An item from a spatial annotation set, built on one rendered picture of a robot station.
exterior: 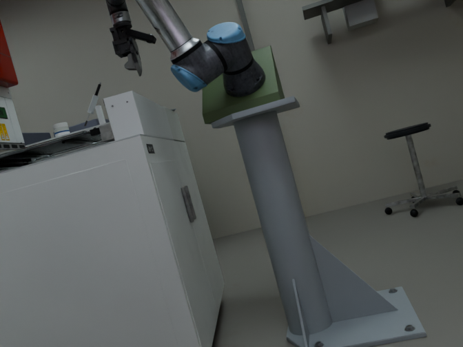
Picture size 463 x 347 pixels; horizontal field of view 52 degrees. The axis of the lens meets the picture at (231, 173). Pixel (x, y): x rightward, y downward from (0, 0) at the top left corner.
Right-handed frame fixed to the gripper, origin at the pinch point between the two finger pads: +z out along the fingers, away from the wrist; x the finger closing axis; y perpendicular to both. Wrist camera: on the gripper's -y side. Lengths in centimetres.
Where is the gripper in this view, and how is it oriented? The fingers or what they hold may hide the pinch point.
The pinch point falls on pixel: (140, 72)
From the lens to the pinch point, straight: 196.4
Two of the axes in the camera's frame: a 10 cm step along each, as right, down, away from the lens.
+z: 2.6, 9.6, 0.3
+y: -9.6, 2.6, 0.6
